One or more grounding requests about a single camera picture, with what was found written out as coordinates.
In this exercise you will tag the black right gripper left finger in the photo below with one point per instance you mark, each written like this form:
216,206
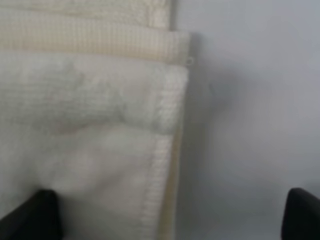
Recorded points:
37,219

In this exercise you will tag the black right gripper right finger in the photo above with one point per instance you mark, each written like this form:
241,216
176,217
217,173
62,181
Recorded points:
301,220

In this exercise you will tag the cream white terry towel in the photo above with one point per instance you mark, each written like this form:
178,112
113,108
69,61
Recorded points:
92,96

